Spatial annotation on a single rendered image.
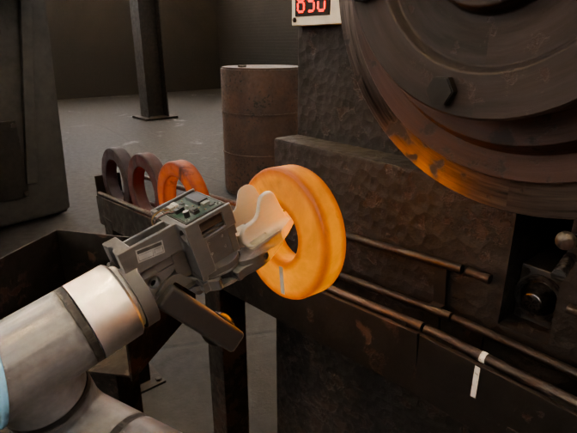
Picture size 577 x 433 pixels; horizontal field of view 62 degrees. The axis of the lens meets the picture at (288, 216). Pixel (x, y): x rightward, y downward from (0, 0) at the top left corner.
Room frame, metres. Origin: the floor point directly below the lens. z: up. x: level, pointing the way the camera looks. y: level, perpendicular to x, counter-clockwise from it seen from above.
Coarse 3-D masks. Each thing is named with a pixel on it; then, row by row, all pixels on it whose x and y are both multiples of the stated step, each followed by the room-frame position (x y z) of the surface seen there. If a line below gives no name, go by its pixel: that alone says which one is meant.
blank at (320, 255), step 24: (288, 168) 0.52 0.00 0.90; (288, 192) 0.51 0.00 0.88; (312, 192) 0.48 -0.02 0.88; (312, 216) 0.48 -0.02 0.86; (336, 216) 0.48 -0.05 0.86; (312, 240) 0.47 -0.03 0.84; (336, 240) 0.47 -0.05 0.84; (288, 264) 0.50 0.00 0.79; (312, 264) 0.47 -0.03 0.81; (336, 264) 0.47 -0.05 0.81; (288, 288) 0.50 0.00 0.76; (312, 288) 0.47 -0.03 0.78
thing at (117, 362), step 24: (48, 240) 0.77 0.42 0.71; (72, 240) 0.79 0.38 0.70; (96, 240) 0.78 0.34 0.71; (120, 240) 0.77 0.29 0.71; (0, 264) 0.67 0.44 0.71; (24, 264) 0.72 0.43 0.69; (48, 264) 0.76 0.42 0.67; (72, 264) 0.79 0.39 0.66; (96, 264) 0.78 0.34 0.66; (0, 288) 0.66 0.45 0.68; (24, 288) 0.71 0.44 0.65; (48, 288) 0.76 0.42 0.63; (0, 312) 0.66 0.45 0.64; (144, 336) 0.58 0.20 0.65; (168, 336) 0.64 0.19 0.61; (120, 360) 0.58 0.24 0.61; (144, 360) 0.57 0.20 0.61; (96, 384) 0.64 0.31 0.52; (120, 384) 0.63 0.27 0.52
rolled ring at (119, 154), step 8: (104, 152) 1.32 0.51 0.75; (112, 152) 1.27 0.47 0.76; (120, 152) 1.26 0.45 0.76; (104, 160) 1.32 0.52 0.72; (112, 160) 1.28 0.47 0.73; (120, 160) 1.23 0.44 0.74; (128, 160) 1.24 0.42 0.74; (104, 168) 1.33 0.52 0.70; (112, 168) 1.33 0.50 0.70; (120, 168) 1.24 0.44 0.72; (104, 176) 1.34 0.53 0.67; (112, 176) 1.34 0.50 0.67; (104, 184) 1.34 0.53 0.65; (112, 184) 1.33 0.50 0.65; (112, 192) 1.31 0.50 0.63; (120, 192) 1.33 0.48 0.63; (128, 192) 1.21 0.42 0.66; (128, 200) 1.22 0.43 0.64
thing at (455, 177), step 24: (360, 48) 0.59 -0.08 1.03; (360, 72) 0.59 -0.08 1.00; (384, 120) 0.56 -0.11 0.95; (408, 144) 0.53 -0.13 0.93; (432, 168) 0.50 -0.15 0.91; (456, 168) 0.48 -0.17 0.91; (480, 192) 0.46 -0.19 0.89; (504, 192) 0.44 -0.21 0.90; (528, 192) 0.42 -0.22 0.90; (552, 192) 0.41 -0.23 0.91; (576, 192) 0.39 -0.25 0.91; (552, 216) 0.41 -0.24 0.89; (576, 216) 0.39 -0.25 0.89
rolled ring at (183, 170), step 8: (184, 160) 1.01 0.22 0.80; (168, 168) 1.01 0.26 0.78; (176, 168) 0.98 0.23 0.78; (184, 168) 0.97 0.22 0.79; (192, 168) 0.98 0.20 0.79; (160, 176) 1.04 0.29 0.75; (168, 176) 1.01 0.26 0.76; (176, 176) 0.98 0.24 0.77; (184, 176) 0.96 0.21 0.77; (192, 176) 0.96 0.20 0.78; (200, 176) 0.96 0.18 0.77; (160, 184) 1.05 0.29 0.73; (168, 184) 1.04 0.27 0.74; (176, 184) 1.05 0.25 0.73; (184, 184) 0.96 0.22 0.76; (192, 184) 0.94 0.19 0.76; (200, 184) 0.95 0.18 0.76; (160, 192) 1.05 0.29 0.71; (168, 192) 1.05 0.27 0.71; (208, 192) 0.95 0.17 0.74; (160, 200) 1.05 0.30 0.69; (168, 200) 1.04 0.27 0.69
